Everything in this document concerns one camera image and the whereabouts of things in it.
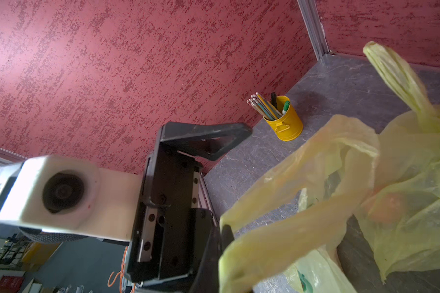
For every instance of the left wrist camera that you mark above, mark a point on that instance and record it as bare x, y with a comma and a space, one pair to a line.
56, 194

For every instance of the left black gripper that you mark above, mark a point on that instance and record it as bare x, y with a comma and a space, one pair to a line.
172, 223

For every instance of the left aluminium corner post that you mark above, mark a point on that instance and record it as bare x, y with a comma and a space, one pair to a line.
314, 27

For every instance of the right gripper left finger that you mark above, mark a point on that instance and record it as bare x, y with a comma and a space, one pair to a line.
206, 279

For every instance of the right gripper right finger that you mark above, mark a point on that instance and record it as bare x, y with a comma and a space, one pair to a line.
227, 237

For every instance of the yellow pencil cup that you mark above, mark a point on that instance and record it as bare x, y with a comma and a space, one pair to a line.
279, 113

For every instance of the green plastic bag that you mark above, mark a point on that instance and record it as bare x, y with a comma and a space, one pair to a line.
331, 174
401, 219

